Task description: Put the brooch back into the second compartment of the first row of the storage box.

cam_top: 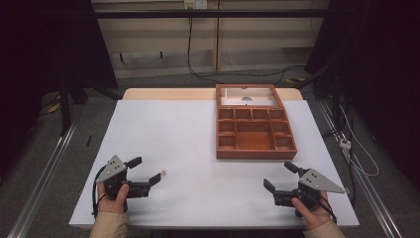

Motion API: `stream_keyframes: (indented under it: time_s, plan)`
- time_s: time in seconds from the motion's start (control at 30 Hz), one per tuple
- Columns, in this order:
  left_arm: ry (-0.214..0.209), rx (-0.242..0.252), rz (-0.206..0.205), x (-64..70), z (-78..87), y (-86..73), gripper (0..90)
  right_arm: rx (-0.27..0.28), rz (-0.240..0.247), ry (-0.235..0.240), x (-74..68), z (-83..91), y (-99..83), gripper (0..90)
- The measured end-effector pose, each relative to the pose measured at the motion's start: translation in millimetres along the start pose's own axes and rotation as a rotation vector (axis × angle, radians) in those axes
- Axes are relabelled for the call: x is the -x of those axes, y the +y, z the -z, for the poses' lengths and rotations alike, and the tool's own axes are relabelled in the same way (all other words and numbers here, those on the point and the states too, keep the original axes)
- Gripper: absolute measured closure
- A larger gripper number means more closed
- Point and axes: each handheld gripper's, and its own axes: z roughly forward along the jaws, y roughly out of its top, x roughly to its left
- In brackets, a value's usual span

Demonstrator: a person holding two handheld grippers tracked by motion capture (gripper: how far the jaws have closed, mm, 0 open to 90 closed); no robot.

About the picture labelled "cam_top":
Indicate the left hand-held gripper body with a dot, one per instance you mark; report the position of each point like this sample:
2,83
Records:
114,172

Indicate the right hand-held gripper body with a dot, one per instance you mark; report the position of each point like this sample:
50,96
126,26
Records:
310,188

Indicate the brown wooden compartment box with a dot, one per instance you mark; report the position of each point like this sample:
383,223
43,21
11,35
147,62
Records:
254,140

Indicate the person's right hand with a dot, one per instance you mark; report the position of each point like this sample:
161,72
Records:
313,216

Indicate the person's left hand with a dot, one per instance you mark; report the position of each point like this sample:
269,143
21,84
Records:
112,203

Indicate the white table cover sheet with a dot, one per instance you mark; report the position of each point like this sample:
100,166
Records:
185,158

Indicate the small black pen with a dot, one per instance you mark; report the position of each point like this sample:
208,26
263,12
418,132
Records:
88,140

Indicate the white power strip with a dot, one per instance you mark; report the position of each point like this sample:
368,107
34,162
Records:
344,143

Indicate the black metal stand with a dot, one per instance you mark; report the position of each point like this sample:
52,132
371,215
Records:
64,105
335,99

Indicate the aluminium floor rail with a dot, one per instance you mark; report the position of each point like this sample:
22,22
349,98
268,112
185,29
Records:
39,178
369,188

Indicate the white wall socket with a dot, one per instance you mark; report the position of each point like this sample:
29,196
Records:
195,4

